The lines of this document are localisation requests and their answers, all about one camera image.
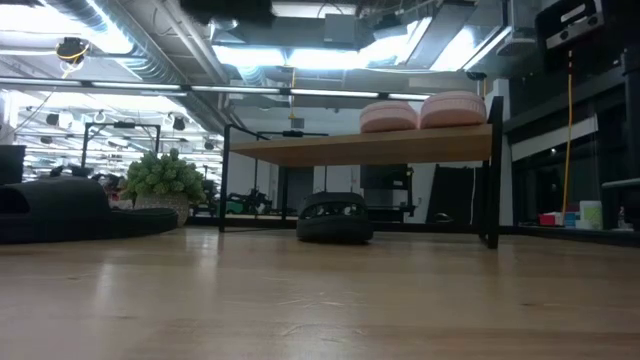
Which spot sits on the black slide sandal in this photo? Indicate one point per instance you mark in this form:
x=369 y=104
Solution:
x=60 y=210
x=334 y=230

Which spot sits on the pink slide sandal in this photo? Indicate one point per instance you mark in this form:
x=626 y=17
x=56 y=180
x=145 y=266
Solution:
x=452 y=110
x=387 y=120

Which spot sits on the wooden shelf with black legs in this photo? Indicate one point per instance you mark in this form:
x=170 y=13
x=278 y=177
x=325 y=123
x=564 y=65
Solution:
x=360 y=147

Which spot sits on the green and black machine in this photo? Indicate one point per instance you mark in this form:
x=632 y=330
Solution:
x=240 y=204

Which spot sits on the long horizontal light bar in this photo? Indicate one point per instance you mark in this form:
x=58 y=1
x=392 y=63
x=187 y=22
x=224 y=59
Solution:
x=235 y=89

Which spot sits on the black standing panel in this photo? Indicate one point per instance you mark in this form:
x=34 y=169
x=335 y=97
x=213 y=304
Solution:
x=452 y=192

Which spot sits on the spiky green potted plant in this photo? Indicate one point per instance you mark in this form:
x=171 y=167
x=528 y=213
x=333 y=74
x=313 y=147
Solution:
x=162 y=177

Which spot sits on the red box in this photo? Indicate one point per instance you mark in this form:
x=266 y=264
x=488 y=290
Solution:
x=547 y=219

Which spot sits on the blue box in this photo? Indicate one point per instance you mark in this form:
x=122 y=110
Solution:
x=571 y=220

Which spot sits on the white and green container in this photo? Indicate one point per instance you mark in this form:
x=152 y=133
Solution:
x=591 y=215

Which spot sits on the black box with silver panel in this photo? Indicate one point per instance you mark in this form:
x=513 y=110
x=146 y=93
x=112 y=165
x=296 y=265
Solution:
x=570 y=22

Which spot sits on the black monitor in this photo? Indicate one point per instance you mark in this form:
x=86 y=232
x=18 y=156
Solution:
x=12 y=165

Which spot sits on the black wall screen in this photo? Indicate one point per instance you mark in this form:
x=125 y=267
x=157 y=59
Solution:
x=385 y=176

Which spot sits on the black aluminium table frame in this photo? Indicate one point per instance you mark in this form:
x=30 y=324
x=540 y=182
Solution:
x=425 y=227

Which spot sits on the black gantry frame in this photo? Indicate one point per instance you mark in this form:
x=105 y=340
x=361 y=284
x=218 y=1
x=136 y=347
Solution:
x=122 y=125

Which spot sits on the black stand post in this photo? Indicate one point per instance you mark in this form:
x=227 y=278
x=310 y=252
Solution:
x=632 y=125

